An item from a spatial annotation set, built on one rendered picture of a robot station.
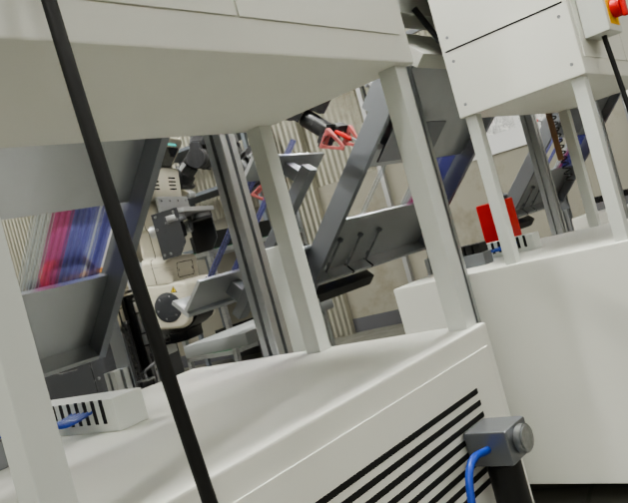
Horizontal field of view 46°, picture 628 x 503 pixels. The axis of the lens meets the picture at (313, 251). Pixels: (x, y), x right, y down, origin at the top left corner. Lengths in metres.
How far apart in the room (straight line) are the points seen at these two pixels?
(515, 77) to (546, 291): 0.51
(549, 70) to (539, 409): 0.82
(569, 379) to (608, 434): 0.15
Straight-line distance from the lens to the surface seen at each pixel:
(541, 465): 2.01
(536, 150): 2.57
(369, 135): 2.03
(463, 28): 1.90
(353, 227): 2.29
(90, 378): 2.62
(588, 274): 1.82
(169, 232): 2.55
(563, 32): 1.80
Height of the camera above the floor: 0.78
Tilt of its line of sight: level
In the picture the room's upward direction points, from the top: 15 degrees counter-clockwise
